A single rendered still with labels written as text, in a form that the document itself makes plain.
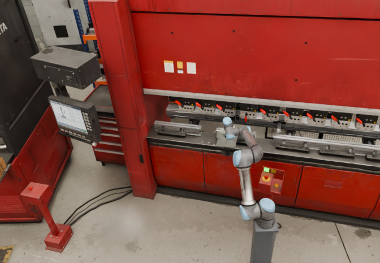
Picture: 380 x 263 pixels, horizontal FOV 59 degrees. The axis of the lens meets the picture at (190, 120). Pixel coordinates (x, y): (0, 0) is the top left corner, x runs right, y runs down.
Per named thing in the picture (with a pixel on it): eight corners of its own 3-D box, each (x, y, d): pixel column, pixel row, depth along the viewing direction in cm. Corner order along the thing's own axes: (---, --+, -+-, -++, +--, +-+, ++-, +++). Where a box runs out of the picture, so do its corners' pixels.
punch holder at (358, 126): (354, 129, 292) (359, 114, 282) (353, 124, 298) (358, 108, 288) (374, 131, 288) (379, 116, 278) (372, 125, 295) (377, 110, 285)
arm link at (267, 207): (276, 218, 258) (278, 207, 250) (259, 221, 257) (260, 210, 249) (271, 206, 268) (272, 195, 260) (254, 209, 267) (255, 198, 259)
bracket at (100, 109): (72, 124, 328) (70, 118, 324) (84, 110, 346) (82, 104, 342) (109, 129, 318) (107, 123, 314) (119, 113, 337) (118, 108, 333)
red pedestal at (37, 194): (44, 249, 348) (15, 196, 298) (57, 229, 367) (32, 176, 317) (61, 253, 343) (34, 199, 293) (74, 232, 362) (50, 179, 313)
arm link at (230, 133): (240, 136, 285) (237, 124, 288) (227, 138, 284) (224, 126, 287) (238, 138, 292) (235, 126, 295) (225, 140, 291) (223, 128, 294)
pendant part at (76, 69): (59, 138, 317) (27, 57, 266) (77, 124, 334) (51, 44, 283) (100, 153, 297) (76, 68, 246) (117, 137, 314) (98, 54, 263)
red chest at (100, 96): (98, 168, 439) (78, 106, 380) (113, 143, 478) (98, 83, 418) (133, 173, 428) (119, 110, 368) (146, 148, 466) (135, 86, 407)
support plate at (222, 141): (215, 146, 312) (215, 145, 312) (220, 129, 333) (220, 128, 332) (234, 148, 308) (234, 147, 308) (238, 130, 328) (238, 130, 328)
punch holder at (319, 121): (306, 124, 301) (309, 109, 291) (306, 119, 307) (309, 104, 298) (324, 126, 297) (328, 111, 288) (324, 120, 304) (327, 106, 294)
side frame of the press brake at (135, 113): (133, 197, 397) (87, 0, 260) (156, 149, 463) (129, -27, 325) (153, 200, 392) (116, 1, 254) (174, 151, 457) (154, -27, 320)
